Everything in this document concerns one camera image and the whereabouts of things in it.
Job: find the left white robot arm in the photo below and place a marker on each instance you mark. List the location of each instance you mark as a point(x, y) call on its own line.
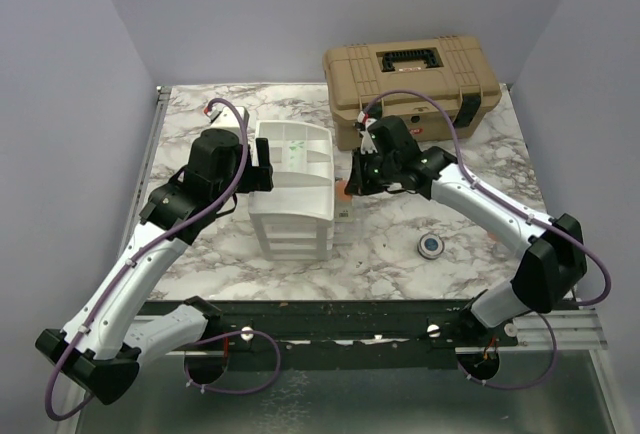
point(99, 349)

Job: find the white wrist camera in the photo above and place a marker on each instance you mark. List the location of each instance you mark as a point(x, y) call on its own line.
point(363, 122)
point(222, 117)

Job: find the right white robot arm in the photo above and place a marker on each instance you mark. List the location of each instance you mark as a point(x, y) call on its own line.
point(550, 261)

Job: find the orange round makeup sponge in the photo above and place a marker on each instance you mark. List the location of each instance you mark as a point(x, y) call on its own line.
point(341, 194)

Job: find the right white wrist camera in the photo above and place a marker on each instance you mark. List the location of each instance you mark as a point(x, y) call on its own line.
point(363, 122)

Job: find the round compact with lid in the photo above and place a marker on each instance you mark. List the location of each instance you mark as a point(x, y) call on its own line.
point(430, 246)

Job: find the tan plastic toolbox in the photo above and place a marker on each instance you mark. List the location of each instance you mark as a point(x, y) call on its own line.
point(451, 70)

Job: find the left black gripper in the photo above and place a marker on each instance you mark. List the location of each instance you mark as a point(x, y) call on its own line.
point(258, 177)

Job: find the white plastic drawer organizer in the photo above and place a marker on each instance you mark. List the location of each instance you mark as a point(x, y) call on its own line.
point(296, 220)

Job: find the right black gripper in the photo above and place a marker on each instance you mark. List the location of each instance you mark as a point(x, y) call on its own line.
point(354, 185)

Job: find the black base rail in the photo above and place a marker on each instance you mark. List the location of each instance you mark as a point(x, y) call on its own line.
point(344, 335)

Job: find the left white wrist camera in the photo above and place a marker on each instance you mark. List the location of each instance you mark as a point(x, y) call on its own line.
point(222, 117)

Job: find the small cream sachet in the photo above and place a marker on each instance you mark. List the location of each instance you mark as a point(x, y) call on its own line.
point(343, 211)

